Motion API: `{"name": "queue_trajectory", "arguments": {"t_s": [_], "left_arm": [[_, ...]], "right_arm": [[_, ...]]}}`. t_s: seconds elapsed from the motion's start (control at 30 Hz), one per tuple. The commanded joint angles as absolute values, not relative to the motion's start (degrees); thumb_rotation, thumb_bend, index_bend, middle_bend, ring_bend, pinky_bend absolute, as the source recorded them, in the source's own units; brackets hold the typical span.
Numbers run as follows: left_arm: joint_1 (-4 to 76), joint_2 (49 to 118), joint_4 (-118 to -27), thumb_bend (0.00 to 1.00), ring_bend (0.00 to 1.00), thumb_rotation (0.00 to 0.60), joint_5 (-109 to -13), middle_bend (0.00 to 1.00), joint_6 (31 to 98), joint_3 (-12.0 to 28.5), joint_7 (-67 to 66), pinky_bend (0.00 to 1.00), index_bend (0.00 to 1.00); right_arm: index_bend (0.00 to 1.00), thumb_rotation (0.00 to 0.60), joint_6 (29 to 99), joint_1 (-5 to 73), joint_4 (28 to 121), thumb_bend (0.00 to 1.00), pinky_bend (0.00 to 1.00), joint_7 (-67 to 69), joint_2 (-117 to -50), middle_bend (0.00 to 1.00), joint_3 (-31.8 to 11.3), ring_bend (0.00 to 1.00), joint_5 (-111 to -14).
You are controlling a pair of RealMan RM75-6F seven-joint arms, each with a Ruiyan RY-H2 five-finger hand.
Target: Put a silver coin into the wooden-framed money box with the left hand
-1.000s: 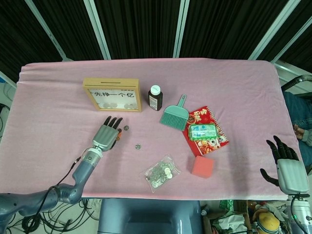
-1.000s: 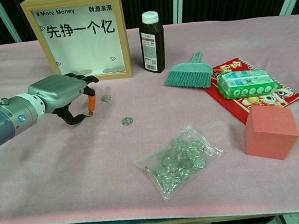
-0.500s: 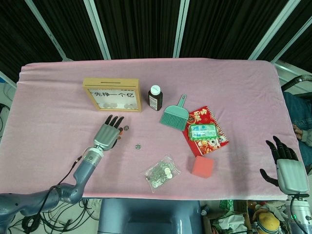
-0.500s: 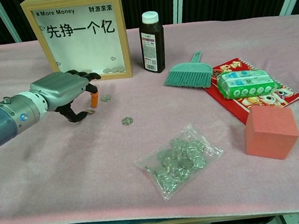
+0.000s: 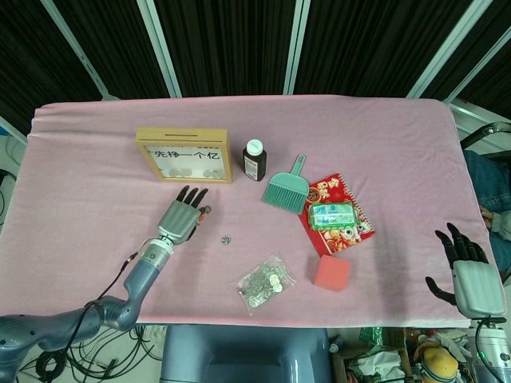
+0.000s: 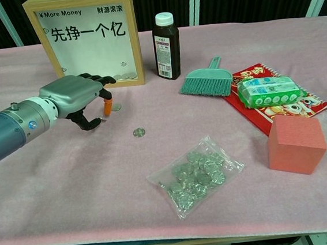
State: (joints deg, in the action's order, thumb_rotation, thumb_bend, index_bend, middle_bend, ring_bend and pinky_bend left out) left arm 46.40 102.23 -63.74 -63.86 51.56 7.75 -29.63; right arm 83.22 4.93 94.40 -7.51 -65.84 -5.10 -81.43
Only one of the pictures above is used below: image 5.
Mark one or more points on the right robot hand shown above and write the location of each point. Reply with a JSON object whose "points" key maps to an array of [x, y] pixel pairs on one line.
{"points": [[479, 287]]}

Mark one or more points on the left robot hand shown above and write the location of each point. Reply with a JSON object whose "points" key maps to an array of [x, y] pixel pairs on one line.
{"points": [[177, 221]]}

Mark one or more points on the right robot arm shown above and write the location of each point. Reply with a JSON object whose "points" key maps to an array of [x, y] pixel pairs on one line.
{"points": [[493, 347]]}

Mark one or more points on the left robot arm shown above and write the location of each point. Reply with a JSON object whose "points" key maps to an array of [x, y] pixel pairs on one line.
{"points": [[135, 279]]}

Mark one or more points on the yellow toy figure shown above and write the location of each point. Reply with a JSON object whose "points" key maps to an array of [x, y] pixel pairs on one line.
{"points": [[437, 359]]}

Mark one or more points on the dark bottle white cap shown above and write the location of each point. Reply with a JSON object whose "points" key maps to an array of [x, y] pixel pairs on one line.
{"points": [[254, 163]]}

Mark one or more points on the pink table cloth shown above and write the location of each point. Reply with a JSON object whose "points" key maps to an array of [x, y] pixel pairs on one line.
{"points": [[100, 159]]}

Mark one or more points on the clear bag of coins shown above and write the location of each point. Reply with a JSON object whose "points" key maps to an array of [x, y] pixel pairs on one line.
{"points": [[263, 285]]}

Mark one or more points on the person in blue jeans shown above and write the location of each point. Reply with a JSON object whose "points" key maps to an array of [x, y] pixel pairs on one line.
{"points": [[491, 179]]}

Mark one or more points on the teal mini broom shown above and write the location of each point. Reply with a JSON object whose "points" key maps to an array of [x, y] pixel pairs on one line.
{"points": [[285, 193]]}

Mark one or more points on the red printed envelope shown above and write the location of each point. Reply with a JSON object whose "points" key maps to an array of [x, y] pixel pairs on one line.
{"points": [[339, 239]]}

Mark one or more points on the coral foam cube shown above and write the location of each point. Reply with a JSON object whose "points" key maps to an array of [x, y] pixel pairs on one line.
{"points": [[331, 275]]}

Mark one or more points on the blue grey robot torso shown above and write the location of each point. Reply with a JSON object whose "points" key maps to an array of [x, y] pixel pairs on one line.
{"points": [[239, 359]]}

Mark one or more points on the green tissue pack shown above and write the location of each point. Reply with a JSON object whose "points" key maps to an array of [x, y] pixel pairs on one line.
{"points": [[333, 215]]}

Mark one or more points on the black chair armrest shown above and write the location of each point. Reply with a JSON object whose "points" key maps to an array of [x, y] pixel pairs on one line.
{"points": [[485, 131]]}

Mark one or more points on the wooden frame money box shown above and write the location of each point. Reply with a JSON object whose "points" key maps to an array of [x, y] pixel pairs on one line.
{"points": [[183, 137]]}

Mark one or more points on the white frame post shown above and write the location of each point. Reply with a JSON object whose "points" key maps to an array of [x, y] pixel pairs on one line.
{"points": [[157, 44], [80, 50], [441, 46], [297, 44]]}

